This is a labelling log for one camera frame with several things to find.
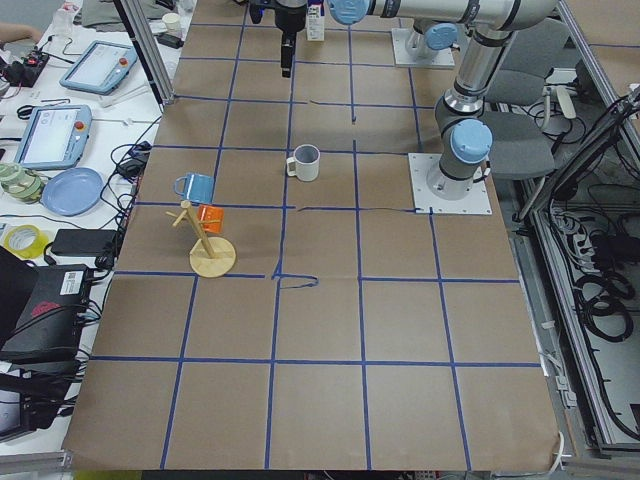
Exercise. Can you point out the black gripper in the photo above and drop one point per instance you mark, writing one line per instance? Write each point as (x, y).
(288, 17)

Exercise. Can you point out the blue teach pendant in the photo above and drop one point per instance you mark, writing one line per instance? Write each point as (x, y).
(101, 68)
(55, 137)

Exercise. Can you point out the whole milk carton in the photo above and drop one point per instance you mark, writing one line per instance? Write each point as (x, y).
(315, 21)

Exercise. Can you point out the near blue teach pendant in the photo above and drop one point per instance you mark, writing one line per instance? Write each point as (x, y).
(55, 137)

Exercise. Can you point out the black power adapter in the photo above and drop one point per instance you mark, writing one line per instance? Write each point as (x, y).
(82, 242)

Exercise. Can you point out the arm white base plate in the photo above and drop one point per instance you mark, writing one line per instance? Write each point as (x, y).
(411, 51)
(434, 193)

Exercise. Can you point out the yellow tape roll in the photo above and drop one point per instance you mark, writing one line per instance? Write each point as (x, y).
(26, 241)

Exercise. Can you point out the black computer box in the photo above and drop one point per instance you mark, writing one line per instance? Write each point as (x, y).
(40, 308)

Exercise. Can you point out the orange mug on tree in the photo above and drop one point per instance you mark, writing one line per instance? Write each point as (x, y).
(210, 218)

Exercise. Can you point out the far blue teach pendant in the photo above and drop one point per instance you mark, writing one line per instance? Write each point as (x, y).
(101, 68)

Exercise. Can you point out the paper cup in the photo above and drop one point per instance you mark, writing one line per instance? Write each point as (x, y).
(172, 23)

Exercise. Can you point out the green tape rolls stack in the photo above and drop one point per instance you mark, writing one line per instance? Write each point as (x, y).
(20, 183)

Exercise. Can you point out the wooden mug tree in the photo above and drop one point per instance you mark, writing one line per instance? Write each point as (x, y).
(211, 256)

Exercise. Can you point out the grey office chair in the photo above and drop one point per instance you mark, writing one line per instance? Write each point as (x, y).
(520, 150)

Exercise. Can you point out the grey ceramic mug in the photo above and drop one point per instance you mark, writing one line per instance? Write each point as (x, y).
(304, 163)

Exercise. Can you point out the blue mug on tree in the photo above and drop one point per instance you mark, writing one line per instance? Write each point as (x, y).
(195, 187)

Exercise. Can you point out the aluminium frame post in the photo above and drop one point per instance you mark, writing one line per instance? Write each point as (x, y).
(145, 45)

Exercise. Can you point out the blue plate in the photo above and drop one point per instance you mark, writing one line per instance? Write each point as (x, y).
(73, 191)

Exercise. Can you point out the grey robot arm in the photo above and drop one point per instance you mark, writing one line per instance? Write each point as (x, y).
(430, 36)
(493, 23)

